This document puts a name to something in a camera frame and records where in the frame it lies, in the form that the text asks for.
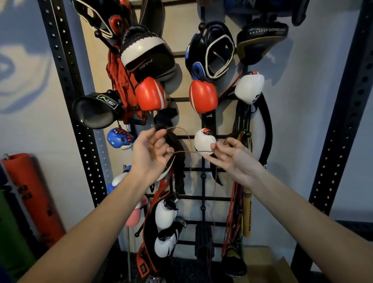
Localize person's right hand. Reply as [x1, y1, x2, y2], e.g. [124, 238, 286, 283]
[203, 137, 264, 190]

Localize person's left hand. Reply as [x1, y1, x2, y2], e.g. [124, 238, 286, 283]
[131, 127, 175, 188]

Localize thin elastic cord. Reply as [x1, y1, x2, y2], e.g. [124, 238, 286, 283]
[165, 126, 214, 155]

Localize person's left forearm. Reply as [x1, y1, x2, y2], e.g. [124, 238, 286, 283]
[17, 170, 155, 283]

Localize person's right forearm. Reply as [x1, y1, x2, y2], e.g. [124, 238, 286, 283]
[241, 169, 373, 283]

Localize white reflex ball red mark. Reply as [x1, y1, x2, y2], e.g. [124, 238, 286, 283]
[194, 128, 217, 157]

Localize black hand wraps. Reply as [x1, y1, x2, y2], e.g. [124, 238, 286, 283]
[153, 108, 187, 195]

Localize red boxing glove white stripe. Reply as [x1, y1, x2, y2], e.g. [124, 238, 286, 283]
[135, 77, 170, 111]
[189, 79, 219, 114]

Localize white boxing glove red cuff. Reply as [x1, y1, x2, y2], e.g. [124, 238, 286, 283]
[234, 71, 265, 105]

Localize blue white boxing glove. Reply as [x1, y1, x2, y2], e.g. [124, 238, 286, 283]
[106, 165, 132, 195]

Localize red hand wraps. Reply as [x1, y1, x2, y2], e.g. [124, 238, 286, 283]
[106, 45, 147, 124]

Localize black boxing glove green label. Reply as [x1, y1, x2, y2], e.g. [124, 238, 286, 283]
[72, 90, 125, 129]

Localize yellow stick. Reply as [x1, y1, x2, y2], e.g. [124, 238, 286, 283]
[242, 187, 253, 238]

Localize red resistance bands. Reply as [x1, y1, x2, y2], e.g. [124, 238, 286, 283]
[221, 180, 245, 258]

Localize black white striped punch mitt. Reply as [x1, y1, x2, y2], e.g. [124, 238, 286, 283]
[120, 25, 176, 83]

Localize white black boxing glove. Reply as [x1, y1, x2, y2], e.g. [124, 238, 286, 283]
[153, 217, 187, 259]
[154, 194, 179, 230]

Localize pink ball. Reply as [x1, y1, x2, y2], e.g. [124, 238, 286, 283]
[125, 195, 149, 227]

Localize black perforated steel upright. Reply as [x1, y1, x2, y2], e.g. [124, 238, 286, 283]
[37, 0, 108, 208]
[291, 0, 373, 283]

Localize black headgear white trim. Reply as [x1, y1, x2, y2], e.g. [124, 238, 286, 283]
[185, 21, 236, 81]

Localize black red belt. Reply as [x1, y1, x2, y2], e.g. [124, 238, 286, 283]
[136, 168, 176, 279]

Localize black gold focus mitt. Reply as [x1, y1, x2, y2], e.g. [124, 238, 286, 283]
[236, 17, 289, 66]

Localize black hanging pouch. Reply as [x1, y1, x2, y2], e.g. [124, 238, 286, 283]
[194, 223, 215, 263]

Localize black yellow shoe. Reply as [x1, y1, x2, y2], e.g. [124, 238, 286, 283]
[221, 244, 248, 278]

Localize black red headgear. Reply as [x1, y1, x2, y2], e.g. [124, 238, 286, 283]
[71, 0, 133, 40]

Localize cardboard box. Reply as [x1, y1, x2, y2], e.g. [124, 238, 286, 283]
[233, 246, 299, 283]

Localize orange foam roller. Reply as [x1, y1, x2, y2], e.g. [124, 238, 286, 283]
[1, 153, 66, 249]

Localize green foam roller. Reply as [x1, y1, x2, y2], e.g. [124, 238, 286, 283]
[0, 187, 37, 281]

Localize black wire wall rack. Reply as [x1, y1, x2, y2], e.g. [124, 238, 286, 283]
[128, 0, 254, 263]

